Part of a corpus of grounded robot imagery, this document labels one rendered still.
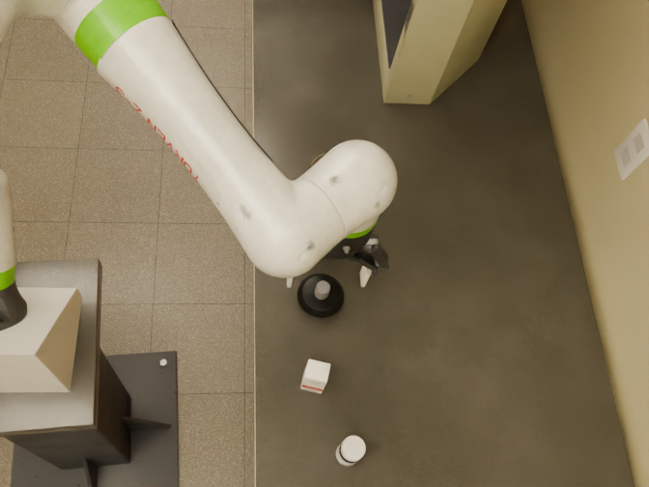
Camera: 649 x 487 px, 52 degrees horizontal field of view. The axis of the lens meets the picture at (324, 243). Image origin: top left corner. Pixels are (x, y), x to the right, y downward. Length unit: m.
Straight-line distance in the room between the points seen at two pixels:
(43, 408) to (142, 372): 0.97
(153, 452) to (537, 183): 1.37
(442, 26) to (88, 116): 1.65
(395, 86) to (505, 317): 0.56
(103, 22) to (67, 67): 2.01
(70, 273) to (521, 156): 1.00
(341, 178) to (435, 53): 0.67
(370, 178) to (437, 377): 0.57
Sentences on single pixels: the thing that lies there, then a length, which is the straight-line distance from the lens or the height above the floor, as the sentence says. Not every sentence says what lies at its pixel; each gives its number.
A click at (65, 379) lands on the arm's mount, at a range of 1.26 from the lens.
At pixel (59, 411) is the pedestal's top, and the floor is 0.94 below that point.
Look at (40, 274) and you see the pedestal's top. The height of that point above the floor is 0.94.
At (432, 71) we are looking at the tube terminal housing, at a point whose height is 1.06.
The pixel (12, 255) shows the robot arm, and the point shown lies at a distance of 1.16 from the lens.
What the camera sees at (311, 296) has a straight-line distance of 1.29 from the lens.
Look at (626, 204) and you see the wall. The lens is 1.46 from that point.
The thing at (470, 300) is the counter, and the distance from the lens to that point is 1.40.
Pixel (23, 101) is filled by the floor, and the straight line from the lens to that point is 2.82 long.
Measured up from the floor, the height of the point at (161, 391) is 0.02.
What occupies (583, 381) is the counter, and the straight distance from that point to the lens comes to 1.44.
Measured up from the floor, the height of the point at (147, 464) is 0.01.
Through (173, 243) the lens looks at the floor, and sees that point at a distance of 2.42.
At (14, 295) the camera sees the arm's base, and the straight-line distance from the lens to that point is 1.19.
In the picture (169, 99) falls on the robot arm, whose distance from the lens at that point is 0.85.
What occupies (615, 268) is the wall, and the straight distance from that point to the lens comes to 1.49.
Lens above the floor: 2.17
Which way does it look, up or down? 64 degrees down
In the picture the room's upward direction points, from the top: 16 degrees clockwise
